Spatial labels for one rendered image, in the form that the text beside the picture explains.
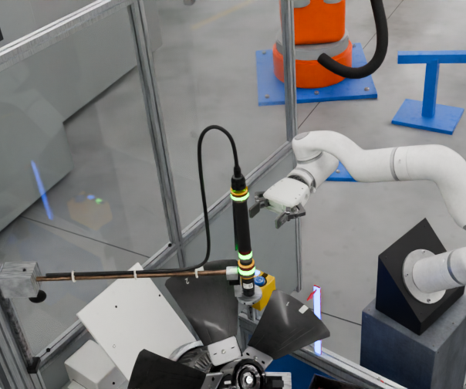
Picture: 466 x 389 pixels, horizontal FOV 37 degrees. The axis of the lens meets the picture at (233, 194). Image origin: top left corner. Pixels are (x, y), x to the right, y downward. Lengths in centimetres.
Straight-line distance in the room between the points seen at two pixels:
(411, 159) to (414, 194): 286
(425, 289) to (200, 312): 82
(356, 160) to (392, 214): 262
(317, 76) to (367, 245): 190
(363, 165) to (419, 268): 68
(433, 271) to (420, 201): 224
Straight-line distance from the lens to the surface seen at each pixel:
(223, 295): 206
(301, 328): 220
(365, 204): 457
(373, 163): 187
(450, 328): 258
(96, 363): 250
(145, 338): 219
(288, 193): 189
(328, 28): 563
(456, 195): 185
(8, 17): 449
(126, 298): 218
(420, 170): 182
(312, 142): 192
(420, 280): 247
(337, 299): 394
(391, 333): 258
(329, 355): 256
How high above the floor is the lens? 282
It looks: 37 degrees down
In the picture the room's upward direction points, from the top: 6 degrees counter-clockwise
